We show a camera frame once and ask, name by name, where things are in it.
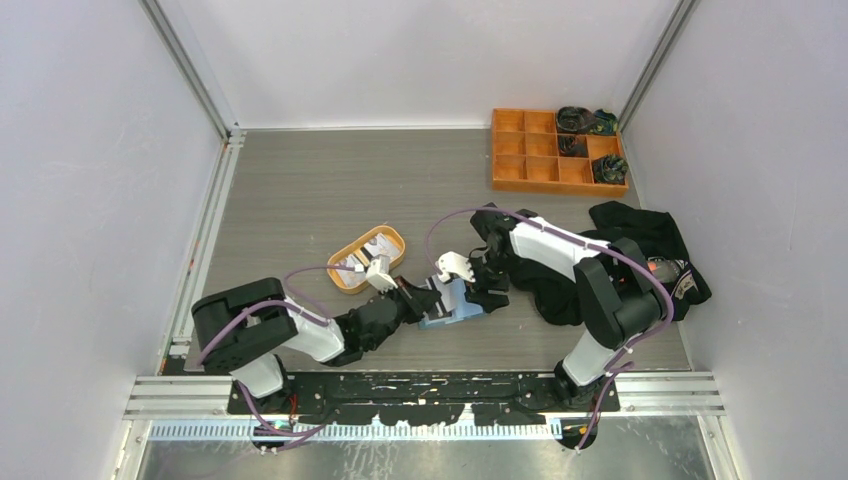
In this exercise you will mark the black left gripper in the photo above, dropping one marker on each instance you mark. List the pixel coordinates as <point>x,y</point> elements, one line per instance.
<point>418,299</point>

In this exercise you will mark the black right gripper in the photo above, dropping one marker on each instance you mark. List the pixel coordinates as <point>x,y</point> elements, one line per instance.
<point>478,291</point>

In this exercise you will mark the white striped card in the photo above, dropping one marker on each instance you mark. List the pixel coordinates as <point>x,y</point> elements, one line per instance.
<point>444,306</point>

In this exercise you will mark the blue leather card holder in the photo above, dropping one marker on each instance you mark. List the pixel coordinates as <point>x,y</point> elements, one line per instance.
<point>464,310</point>

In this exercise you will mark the orange oval plastic tray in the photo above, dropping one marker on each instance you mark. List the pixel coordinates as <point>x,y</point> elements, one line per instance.
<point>354,250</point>

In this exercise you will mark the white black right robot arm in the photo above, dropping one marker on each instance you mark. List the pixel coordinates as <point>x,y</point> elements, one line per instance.
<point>616,297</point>

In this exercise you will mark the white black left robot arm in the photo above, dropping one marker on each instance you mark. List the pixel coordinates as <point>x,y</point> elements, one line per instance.
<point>239,329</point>

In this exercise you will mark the silver vip card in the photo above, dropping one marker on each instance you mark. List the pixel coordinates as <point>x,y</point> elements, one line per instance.
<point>380,245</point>
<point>351,272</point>

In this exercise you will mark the orange compartment organizer box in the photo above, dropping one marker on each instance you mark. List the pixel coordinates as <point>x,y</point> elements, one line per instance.
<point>525,157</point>

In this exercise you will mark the black sock in compartment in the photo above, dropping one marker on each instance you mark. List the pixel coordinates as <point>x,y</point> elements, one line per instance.
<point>572,146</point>

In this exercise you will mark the green black rolled sock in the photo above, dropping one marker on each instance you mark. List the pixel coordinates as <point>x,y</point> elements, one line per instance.
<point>610,169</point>

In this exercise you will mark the dark rolled sock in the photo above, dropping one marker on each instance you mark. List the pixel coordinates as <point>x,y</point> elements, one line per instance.
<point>574,120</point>

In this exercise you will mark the black t-shirt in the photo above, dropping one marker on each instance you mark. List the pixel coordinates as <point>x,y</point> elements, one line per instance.
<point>657,235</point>

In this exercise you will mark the green patterned rolled sock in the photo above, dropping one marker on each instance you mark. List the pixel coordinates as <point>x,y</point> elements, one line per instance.
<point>606,123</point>

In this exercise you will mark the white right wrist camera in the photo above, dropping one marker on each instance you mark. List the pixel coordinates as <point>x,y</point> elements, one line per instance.
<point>451,265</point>

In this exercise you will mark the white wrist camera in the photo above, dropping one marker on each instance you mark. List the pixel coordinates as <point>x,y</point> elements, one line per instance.
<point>451,265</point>
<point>377,273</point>

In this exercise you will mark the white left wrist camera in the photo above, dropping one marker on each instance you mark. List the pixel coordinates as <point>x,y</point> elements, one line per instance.
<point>377,273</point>

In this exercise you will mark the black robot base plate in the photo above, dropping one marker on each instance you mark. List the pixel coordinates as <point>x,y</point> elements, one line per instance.
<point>428,398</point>

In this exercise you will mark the aluminium frame rail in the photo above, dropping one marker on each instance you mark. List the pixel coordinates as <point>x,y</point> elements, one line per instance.
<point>179,408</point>

